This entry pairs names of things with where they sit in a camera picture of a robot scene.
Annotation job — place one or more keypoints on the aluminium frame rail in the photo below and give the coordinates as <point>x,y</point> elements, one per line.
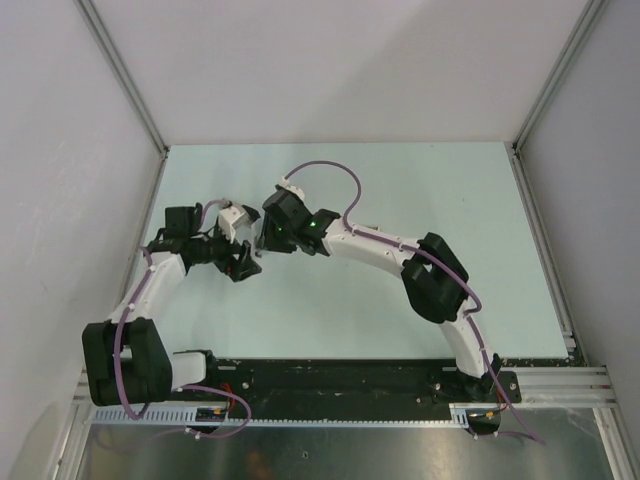
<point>564,387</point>

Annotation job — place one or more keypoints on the red white staple box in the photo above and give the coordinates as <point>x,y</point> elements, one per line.
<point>374,229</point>

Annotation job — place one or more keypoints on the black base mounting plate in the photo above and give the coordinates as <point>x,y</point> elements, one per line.
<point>353,390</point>

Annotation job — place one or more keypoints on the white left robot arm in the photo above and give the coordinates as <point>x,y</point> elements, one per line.
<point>127,358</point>

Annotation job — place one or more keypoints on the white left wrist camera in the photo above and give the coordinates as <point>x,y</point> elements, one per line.
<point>232,216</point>

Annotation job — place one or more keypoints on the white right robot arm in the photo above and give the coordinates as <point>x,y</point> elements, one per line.
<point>435,282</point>

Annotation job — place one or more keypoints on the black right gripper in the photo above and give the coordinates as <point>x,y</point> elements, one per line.
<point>269,241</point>

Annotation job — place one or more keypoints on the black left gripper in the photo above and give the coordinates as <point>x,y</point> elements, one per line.
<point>244,266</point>

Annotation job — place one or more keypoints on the grey slotted cable duct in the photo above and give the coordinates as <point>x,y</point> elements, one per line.
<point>183,416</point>

